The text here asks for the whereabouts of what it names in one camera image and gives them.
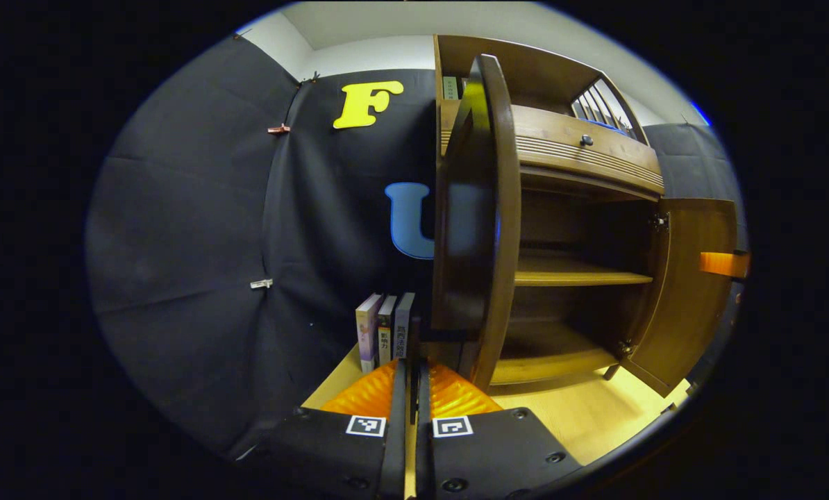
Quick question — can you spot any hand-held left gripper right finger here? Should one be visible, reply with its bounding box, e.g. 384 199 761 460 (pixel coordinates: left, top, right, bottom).
414 359 585 500

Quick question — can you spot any grey book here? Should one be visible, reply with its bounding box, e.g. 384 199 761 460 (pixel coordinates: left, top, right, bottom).
392 292 417 360

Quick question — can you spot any wooden double-door shoe cabinet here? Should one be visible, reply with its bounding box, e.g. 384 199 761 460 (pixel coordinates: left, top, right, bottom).
432 35 667 387

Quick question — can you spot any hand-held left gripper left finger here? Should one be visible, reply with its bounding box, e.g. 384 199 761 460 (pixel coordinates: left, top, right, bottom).
262 358 410 500

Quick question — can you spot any wooden cabinet door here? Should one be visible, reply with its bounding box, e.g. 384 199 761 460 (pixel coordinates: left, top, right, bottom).
621 198 739 398
432 54 523 394

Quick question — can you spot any purple and white book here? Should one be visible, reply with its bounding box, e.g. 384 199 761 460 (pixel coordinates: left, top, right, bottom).
355 293 383 374

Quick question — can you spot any dark book with yellow spine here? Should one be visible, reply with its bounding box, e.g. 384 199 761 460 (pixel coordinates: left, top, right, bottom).
377 295 398 367

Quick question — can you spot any wooden cabinet drawer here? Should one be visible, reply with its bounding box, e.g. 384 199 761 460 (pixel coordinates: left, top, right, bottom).
512 104 666 197

